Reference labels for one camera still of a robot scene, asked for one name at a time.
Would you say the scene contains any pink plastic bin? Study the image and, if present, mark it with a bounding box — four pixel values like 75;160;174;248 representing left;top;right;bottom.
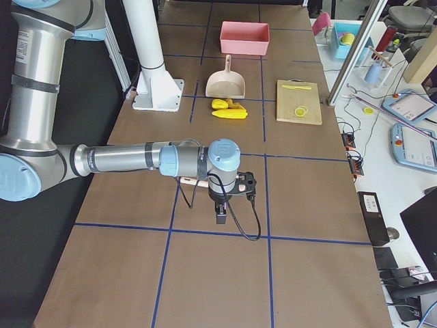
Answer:
220;21;270;56

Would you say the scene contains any light blue storage tray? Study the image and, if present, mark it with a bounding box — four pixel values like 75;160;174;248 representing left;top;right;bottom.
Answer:
328;22;361;59

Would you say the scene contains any beige plastic dustpan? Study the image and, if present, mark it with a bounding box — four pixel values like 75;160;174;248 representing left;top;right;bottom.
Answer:
206;55;245;99

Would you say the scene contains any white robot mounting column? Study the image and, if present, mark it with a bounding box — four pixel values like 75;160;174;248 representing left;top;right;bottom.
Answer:
123;0;184;112

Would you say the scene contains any small yellow toy ginger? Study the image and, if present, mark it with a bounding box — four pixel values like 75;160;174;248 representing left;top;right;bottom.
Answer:
225;98;246;111

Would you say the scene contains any black box with white label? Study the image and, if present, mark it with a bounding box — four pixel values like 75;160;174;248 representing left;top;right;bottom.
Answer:
357;191;389;247

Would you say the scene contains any wooden cutting board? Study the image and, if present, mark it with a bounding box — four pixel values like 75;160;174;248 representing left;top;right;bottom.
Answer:
276;80;322;126

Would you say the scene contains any yellow lemon slice on desk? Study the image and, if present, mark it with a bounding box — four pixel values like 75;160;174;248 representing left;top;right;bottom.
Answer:
363;107;373;115

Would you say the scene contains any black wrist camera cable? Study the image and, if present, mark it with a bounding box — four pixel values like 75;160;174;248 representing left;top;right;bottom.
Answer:
174;172;262;242

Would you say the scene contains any teach pendant tablet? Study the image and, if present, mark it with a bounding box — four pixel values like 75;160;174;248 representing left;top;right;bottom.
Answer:
382;89;436;125
391;123;436;174

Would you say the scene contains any yellow toy corn cob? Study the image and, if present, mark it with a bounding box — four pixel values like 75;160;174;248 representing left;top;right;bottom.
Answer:
212;109;248;120

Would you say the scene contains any yellow lemon slice on board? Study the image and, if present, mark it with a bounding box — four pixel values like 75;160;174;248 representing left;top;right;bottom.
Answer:
294;105;308;118

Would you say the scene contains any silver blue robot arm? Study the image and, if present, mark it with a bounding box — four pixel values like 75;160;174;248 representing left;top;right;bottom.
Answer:
1;1;241;224

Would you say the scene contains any yellow cup in tray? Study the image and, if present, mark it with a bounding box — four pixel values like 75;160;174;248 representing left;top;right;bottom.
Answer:
340;33;355;46

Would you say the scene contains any yellow toy pepper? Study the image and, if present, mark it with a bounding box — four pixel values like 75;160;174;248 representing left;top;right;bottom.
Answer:
211;98;228;110

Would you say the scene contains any near teach pendant tablet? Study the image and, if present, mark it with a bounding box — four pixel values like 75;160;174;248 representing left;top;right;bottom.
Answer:
391;123;436;174

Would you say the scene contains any blue cup on stand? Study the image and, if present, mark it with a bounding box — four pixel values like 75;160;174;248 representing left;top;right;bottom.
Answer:
364;62;382;84

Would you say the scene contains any yellow toy knife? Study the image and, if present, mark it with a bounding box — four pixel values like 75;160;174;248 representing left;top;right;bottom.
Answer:
281;85;312;90

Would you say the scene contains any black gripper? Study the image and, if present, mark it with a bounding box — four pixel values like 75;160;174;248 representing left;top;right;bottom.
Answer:
214;202;227;225

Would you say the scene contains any aluminium frame post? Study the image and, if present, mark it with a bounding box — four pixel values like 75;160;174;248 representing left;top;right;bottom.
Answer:
326;0;387;107

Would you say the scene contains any far teach pendant tablet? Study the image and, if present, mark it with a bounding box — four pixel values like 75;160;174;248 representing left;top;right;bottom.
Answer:
382;89;436;125

